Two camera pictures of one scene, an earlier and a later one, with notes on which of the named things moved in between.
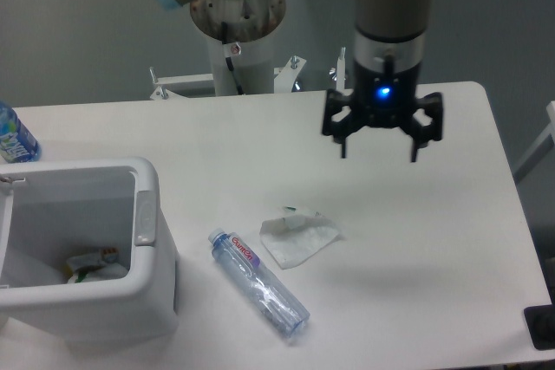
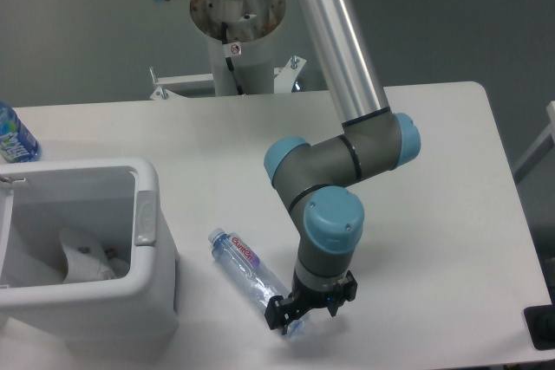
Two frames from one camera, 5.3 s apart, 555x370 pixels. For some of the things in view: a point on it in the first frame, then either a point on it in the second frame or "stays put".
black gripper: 384,100 to 280,311
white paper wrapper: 293,239 to 87,261
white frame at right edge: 541,147 stays put
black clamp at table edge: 540,323 stays put
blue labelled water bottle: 17,145 stays put
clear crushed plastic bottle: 287,313 stays put
